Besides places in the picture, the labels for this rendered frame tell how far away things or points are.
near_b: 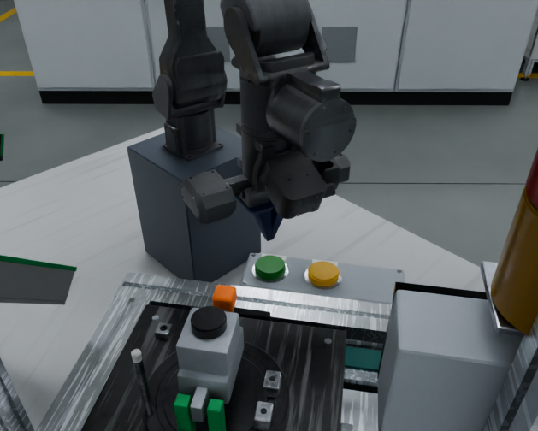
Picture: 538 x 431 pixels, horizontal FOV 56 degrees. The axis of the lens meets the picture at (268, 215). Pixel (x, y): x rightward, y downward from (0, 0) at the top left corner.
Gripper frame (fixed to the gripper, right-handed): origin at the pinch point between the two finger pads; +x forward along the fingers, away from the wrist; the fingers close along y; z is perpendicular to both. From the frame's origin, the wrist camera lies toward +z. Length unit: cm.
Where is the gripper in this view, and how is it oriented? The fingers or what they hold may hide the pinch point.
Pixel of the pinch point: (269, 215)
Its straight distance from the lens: 59.5
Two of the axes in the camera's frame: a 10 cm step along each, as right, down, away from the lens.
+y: 8.8, -2.8, 3.9
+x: 0.0, 8.1, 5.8
